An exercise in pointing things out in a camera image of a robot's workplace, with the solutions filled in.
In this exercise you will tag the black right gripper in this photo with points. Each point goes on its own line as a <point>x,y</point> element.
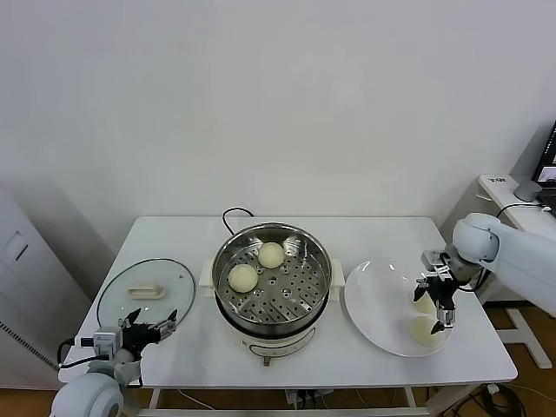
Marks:
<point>442,293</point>

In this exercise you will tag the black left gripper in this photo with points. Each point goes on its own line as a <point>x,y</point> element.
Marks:
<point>140,339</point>

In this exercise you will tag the white steamed baozi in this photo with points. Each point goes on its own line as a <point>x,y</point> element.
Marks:
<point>423,305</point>
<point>242,278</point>
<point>271,255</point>
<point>420,331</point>

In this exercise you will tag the round glass pot lid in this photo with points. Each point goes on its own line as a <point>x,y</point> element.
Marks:
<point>174,295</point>

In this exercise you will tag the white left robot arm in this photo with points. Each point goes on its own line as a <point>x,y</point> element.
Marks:
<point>87,395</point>

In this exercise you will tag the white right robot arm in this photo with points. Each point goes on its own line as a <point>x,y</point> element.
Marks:
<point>521,260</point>

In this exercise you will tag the perforated steel steamer basket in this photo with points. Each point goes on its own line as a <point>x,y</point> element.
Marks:
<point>295,286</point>

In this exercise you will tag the round white plate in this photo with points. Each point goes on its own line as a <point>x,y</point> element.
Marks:
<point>378,304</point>

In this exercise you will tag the white desk foot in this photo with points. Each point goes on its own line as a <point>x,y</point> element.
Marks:
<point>519,323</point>

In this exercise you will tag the white metal cabinet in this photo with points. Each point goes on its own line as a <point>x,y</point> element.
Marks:
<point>35,282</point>

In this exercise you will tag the white side desk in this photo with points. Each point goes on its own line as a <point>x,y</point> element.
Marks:
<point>499,195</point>

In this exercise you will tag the grey cylindrical speaker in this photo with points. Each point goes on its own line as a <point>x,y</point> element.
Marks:
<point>527,191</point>

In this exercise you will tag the white power strip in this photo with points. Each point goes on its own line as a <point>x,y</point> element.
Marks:
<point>304,397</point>

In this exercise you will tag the black laptop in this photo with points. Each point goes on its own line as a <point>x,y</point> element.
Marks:
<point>546,152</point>

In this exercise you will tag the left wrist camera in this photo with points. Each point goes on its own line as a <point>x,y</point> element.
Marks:
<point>104,343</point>

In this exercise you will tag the white table frame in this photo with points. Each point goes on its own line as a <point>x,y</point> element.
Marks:
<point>153,397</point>

